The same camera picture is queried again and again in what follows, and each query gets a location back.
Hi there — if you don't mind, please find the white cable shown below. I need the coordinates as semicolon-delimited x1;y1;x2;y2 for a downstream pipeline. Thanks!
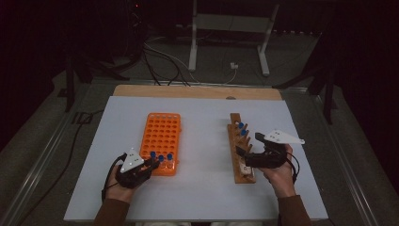
143;41;238;86

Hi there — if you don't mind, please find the metal floor rail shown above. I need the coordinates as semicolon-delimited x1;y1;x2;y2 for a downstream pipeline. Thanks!
0;84;92;226
313;93;380;226

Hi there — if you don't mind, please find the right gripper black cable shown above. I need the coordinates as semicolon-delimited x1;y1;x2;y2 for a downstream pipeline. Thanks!
283;153;301;185

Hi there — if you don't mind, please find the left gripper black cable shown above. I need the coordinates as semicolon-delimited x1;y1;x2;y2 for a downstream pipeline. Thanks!
101;153;128;202

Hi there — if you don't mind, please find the long black floor cable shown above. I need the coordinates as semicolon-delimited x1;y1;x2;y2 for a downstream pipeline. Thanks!
15;108;105;226

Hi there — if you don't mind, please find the black tripod stand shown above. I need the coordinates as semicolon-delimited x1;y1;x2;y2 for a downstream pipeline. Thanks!
64;50;142;113
272;31;340;125

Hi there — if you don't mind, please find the black power strip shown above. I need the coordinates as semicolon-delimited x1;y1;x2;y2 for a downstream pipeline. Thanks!
272;28;318;36

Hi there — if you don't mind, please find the grey metal stand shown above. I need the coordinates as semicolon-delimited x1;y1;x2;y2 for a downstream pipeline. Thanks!
187;0;280;77

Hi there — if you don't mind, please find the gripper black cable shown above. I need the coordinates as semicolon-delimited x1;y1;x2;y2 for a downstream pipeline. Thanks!
283;153;301;185
101;153;128;202

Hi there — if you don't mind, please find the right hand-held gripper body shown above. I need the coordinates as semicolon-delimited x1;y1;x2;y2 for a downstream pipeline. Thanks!
244;129;306;170

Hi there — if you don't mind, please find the wooden tube rack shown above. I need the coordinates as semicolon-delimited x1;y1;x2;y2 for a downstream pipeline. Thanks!
227;112;257;185

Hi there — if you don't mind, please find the white table mat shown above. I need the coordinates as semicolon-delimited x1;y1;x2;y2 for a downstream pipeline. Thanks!
63;95;329;222

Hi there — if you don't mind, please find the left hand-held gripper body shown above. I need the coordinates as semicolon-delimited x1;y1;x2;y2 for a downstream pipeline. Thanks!
114;148;154;190

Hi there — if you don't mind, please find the person's left hand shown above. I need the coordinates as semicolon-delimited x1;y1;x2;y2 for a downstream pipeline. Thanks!
104;164;139;204

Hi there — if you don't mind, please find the orange plastic tube rack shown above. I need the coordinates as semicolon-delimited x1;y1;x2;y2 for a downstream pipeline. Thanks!
136;112;182;177

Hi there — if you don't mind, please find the person's right hand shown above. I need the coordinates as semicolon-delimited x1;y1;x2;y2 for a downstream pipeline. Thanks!
258;144;297;199

